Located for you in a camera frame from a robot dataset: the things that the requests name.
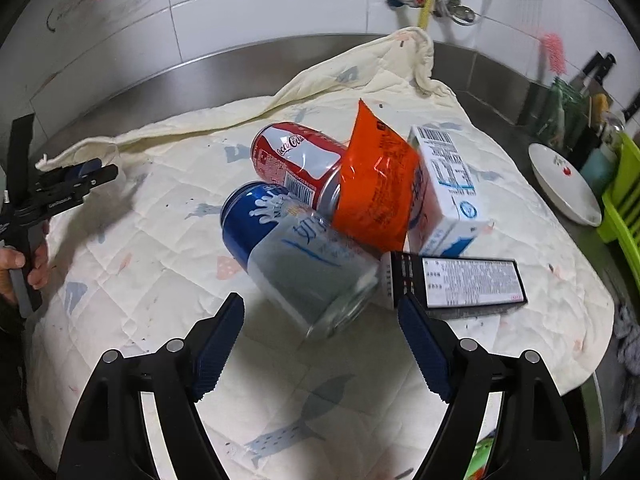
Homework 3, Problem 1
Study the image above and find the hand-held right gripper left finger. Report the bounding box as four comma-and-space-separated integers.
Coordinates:
57, 292, 246, 480

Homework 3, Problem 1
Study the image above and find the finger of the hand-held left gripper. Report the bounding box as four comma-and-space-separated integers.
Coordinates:
35, 158, 104, 187
50, 163, 121, 201

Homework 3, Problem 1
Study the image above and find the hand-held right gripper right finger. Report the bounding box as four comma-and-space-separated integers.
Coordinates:
396, 292, 586, 480

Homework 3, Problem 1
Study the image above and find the blue white drink can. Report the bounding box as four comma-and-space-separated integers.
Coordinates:
220, 181, 381, 342

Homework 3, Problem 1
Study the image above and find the person's left hand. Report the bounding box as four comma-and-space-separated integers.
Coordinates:
0, 231, 50, 307

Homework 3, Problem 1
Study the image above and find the black flat box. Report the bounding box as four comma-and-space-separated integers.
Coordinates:
381, 251, 529, 320

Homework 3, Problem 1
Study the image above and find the cream quilted printed cloth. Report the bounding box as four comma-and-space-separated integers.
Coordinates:
22, 26, 616, 480

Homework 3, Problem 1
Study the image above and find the white blue milk carton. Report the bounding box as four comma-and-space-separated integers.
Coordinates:
406, 125, 494, 257

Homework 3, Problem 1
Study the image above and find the orange snack packet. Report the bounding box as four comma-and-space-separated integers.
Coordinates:
331, 98, 422, 252

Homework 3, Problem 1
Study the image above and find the red cola can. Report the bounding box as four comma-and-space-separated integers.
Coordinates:
250, 122, 352, 214

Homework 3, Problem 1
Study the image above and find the grey rag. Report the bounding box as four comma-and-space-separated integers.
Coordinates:
612, 304, 640, 363

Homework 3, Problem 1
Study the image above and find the white shallow plate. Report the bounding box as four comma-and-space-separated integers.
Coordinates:
528, 142, 604, 227

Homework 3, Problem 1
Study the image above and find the green plastic dish rack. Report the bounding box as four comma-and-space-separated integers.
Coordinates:
596, 131, 640, 257

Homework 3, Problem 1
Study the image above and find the teal plastic bottle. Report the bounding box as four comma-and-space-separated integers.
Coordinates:
581, 146, 615, 187

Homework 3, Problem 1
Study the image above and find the green glass utensil jar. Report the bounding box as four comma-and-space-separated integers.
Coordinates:
541, 79, 589, 147

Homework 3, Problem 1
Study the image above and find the pink bottle brush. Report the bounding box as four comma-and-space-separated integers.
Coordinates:
541, 31, 569, 77

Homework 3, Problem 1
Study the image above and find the black handled knife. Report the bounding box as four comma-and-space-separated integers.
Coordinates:
580, 52, 619, 98

